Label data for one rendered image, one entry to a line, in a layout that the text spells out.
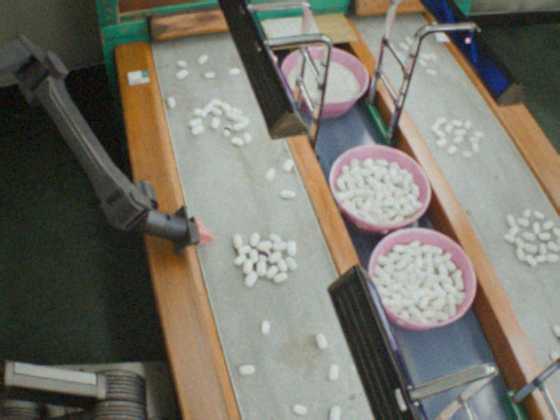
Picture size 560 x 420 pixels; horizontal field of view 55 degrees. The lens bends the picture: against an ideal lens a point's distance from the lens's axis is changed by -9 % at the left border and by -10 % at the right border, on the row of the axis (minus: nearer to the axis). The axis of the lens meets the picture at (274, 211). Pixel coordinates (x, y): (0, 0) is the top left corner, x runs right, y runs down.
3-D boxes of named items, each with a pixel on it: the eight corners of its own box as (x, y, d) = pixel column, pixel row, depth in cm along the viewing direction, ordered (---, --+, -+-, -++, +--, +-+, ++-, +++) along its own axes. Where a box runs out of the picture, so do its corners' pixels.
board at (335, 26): (260, 51, 180) (260, 48, 179) (248, 25, 188) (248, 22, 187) (357, 41, 187) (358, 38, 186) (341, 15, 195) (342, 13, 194)
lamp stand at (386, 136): (386, 154, 169) (420, 32, 133) (361, 107, 180) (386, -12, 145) (441, 145, 173) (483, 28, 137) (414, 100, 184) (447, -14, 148)
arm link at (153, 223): (132, 235, 124) (146, 218, 121) (127, 212, 128) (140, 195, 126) (159, 242, 128) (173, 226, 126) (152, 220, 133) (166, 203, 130)
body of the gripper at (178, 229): (190, 205, 135) (163, 197, 130) (198, 242, 129) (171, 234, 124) (173, 222, 138) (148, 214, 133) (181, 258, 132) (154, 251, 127)
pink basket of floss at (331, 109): (339, 138, 172) (344, 115, 164) (262, 101, 179) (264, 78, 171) (377, 90, 186) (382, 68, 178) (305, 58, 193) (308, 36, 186)
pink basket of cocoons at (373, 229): (371, 264, 147) (378, 244, 139) (304, 195, 159) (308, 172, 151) (440, 215, 157) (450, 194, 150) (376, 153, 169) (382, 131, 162)
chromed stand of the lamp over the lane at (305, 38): (251, 177, 161) (258, 47, 125) (234, 126, 172) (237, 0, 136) (318, 165, 165) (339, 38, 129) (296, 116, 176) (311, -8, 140)
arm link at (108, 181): (14, 82, 123) (43, 50, 120) (29, 84, 128) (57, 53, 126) (109, 235, 120) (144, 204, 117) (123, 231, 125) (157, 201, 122)
